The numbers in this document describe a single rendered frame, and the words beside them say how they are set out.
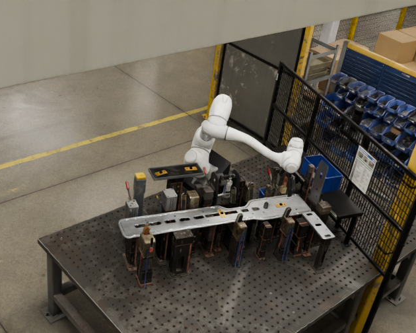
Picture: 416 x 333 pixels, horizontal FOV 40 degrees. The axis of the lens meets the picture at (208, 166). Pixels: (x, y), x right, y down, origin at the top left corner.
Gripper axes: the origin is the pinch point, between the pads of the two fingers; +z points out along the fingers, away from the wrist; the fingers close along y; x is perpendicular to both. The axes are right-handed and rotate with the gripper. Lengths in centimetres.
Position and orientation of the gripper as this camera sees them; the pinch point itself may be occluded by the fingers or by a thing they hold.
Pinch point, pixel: (284, 189)
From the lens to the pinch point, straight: 407.2
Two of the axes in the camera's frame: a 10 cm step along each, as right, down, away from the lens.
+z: -1.3, 8.3, 5.3
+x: 9.2, -1.0, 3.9
